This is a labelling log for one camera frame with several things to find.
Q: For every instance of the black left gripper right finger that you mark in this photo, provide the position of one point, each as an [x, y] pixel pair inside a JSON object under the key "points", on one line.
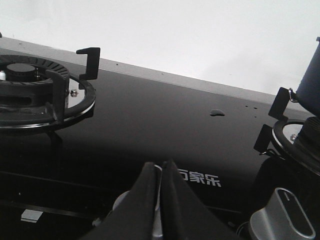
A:
{"points": [[183, 215]]}

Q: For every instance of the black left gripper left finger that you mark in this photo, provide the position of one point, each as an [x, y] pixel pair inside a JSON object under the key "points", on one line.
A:
{"points": [[133, 217]]}

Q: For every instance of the dark blue pot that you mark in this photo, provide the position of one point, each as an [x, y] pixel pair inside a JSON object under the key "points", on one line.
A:
{"points": [[308, 91]]}

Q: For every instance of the black glass gas stove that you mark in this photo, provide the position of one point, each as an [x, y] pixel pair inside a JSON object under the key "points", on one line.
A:
{"points": [[61, 183]]}

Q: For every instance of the silver stove knob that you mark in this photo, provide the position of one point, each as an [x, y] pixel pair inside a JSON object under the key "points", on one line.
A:
{"points": [[282, 218]]}

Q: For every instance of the right gas burner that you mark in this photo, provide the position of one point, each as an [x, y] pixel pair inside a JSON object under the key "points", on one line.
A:
{"points": [[295, 139]]}

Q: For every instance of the gas burner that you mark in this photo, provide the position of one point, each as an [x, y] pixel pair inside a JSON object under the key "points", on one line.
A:
{"points": [[295, 139], [40, 93]]}

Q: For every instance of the left gas burner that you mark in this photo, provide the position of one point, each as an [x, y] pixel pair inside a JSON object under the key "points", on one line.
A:
{"points": [[40, 93]]}

